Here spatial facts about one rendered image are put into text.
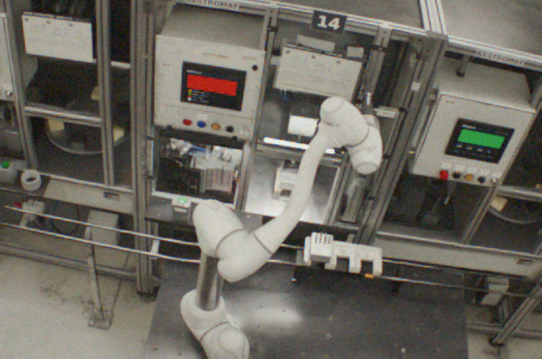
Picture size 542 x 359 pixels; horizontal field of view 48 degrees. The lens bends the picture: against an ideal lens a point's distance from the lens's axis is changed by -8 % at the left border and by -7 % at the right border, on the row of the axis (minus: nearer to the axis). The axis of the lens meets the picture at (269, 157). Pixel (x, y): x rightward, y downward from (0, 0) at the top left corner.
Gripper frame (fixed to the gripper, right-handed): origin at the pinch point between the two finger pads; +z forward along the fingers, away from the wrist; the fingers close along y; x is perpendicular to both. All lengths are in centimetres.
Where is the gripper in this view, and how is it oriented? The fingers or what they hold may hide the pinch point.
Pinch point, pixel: (366, 81)
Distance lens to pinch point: 243.8
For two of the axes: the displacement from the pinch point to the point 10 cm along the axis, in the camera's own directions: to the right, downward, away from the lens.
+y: -0.4, 6.4, 7.7
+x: 9.9, 1.0, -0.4
